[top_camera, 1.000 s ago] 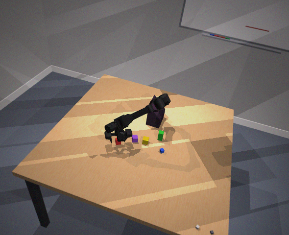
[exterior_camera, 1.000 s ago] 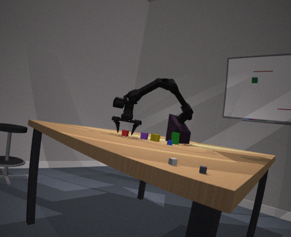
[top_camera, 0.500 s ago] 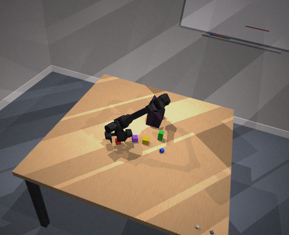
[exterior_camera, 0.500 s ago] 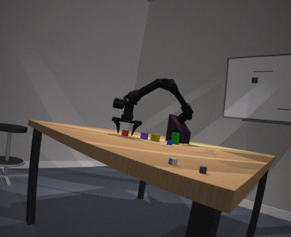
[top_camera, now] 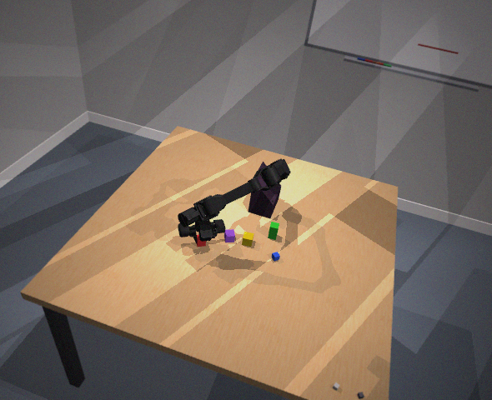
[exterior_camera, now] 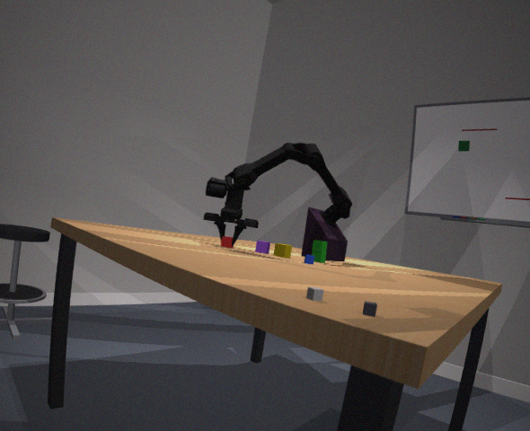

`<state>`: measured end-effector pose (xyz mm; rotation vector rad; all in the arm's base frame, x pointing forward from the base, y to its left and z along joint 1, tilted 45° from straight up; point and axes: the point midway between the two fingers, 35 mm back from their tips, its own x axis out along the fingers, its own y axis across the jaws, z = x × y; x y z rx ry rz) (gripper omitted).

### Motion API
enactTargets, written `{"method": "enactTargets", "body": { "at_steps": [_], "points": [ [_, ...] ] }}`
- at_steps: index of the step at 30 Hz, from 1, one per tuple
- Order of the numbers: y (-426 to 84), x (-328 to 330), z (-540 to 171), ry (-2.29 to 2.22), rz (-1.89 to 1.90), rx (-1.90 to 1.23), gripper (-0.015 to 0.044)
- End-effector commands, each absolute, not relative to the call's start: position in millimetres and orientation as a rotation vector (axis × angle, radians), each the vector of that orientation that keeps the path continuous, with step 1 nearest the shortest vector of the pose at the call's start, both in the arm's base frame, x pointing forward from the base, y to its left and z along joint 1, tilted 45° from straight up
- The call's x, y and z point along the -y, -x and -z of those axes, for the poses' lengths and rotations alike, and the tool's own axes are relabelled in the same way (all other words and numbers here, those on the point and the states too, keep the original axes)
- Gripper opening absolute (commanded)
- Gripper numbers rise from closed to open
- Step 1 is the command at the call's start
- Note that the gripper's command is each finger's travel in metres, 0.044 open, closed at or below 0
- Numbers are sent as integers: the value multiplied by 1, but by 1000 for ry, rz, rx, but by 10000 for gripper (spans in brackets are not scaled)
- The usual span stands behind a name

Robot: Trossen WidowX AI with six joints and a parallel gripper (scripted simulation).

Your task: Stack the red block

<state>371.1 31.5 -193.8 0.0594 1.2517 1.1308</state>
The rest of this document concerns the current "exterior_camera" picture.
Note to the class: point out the purple block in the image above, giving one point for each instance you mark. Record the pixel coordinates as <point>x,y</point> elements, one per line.
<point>262,247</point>

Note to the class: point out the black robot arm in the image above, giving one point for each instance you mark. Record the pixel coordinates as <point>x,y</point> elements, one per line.
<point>246,174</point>

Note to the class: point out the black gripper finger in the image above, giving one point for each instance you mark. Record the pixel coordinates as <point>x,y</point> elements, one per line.
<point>221,229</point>
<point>237,231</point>

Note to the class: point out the yellow block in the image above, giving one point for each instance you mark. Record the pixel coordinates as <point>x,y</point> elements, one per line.
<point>282,250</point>

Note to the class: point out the green block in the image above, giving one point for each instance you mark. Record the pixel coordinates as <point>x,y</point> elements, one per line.
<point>319,256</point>
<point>319,246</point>

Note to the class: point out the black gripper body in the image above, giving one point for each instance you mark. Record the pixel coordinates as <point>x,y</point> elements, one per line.
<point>243,223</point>

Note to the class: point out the red block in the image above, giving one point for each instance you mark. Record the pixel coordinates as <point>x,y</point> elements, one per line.
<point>227,242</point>

